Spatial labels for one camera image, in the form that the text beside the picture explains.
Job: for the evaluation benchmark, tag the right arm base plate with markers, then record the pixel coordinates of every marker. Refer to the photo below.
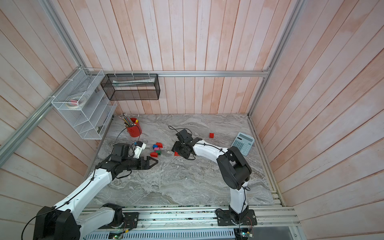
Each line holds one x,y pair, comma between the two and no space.
231,218

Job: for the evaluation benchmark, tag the white wire shelf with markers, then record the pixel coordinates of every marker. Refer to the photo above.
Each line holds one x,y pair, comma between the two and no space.
92,120

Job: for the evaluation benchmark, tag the red pen cup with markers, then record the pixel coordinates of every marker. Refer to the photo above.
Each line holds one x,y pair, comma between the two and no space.
134,128

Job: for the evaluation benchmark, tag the pens in cup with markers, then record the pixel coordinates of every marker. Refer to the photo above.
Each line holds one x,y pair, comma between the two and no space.
128,121

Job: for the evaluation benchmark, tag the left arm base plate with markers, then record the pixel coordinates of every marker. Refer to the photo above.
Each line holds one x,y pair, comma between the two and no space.
125,220

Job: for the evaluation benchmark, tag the small red curved brick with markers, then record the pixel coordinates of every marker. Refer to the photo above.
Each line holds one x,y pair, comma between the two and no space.
154,154

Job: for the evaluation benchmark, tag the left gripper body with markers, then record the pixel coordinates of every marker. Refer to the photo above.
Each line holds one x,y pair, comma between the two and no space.
141,166

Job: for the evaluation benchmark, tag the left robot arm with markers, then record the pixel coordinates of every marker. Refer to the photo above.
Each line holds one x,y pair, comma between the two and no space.
63,221

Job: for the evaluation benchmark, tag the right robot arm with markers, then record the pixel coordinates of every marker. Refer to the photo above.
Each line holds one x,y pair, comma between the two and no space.
233,167

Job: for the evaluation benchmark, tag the black mesh basket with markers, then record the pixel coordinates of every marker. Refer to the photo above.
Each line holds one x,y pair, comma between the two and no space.
131,87

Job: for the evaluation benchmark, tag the grey calculator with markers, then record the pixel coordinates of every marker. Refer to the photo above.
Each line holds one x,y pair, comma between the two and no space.
244,143

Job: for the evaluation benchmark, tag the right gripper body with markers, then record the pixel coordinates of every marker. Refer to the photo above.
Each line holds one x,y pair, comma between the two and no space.
181,149

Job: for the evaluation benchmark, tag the tape roll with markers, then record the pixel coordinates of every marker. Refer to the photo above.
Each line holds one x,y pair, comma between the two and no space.
76,102

